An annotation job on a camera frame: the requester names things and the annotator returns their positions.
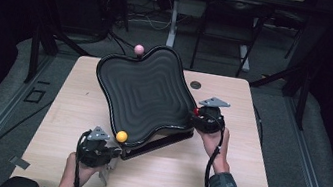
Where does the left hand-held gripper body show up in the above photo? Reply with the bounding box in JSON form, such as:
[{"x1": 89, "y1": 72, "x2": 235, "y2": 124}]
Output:
[{"x1": 74, "y1": 123, "x2": 113, "y2": 171}]

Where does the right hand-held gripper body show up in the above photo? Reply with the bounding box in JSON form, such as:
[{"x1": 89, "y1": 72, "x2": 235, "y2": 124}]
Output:
[{"x1": 188, "y1": 93, "x2": 232, "y2": 138}]

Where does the yellow ball knob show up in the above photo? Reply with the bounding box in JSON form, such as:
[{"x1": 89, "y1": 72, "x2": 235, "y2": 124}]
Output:
[{"x1": 114, "y1": 129, "x2": 129, "y2": 145}]

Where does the black wavy tray stand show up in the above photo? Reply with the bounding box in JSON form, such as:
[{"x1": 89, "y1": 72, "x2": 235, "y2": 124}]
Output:
[{"x1": 82, "y1": 35, "x2": 209, "y2": 172}]

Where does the person's left hand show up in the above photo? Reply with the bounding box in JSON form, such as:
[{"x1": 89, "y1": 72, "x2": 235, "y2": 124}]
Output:
[{"x1": 55, "y1": 150, "x2": 112, "y2": 187}]

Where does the person's right hand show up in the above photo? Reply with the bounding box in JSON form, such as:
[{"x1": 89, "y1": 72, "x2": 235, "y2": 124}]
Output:
[{"x1": 190, "y1": 123, "x2": 238, "y2": 177}]

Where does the round table grommet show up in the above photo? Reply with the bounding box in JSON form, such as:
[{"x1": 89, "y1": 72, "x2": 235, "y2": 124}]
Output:
[{"x1": 189, "y1": 79, "x2": 203, "y2": 91}]

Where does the grey tape piece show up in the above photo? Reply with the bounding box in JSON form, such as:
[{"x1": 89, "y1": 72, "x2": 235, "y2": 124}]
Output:
[{"x1": 8, "y1": 155, "x2": 33, "y2": 171}]

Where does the black armrest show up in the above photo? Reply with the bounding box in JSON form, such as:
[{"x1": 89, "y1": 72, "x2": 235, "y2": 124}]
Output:
[{"x1": 0, "y1": 173, "x2": 42, "y2": 187}]

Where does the black metal stand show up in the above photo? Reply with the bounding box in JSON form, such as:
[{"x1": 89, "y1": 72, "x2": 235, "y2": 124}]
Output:
[
  {"x1": 244, "y1": 53, "x2": 315, "y2": 131},
  {"x1": 22, "y1": 23, "x2": 97, "y2": 94}
]

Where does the pink ball knob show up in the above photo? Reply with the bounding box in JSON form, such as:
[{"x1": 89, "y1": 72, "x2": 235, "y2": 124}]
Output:
[{"x1": 132, "y1": 43, "x2": 146, "y2": 56}]

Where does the black chair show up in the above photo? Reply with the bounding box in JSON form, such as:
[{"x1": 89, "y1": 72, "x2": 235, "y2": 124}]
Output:
[{"x1": 189, "y1": 0, "x2": 276, "y2": 82}]

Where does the dark equipment stand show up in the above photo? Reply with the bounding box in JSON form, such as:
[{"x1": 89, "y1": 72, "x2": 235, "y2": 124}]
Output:
[{"x1": 83, "y1": 0, "x2": 135, "y2": 46}]

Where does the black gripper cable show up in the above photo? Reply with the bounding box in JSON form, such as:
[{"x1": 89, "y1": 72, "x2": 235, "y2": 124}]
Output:
[
  {"x1": 202, "y1": 114, "x2": 231, "y2": 187},
  {"x1": 70, "y1": 128, "x2": 91, "y2": 187}
]

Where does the thin black cable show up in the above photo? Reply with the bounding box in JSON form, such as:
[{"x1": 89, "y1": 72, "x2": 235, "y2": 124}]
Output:
[{"x1": 247, "y1": 105, "x2": 269, "y2": 145}]

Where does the black floor cable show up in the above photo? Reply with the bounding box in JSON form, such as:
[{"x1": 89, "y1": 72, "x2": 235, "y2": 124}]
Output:
[{"x1": 0, "y1": 91, "x2": 55, "y2": 187}]

